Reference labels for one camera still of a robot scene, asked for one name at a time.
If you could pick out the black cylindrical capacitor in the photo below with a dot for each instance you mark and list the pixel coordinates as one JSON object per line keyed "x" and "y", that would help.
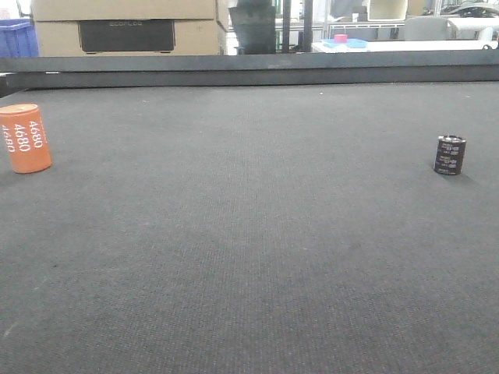
{"x": 450, "y": 155}

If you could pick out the black bin in background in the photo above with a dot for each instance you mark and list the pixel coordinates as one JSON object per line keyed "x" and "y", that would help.
{"x": 254, "y": 27}

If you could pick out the pink tape roll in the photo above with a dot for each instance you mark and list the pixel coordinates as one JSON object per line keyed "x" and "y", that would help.
{"x": 340, "y": 38}

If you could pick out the light blue tray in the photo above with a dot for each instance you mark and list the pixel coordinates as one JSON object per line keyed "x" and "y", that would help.
{"x": 350, "y": 43}

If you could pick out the orange cylinder marked 4680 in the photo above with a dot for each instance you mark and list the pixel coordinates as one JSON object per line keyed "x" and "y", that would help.
{"x": 25, "y": 138}

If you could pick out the white background table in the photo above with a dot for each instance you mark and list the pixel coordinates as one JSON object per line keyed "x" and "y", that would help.
{"x": 378, "y": 46}

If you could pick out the cardboard box with black print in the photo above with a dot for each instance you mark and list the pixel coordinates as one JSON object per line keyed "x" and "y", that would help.
{"x": 128, "y": 28}

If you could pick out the blue plastic crate far left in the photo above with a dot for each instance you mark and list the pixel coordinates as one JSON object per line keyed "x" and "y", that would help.
{"x": 18, "y": 39}

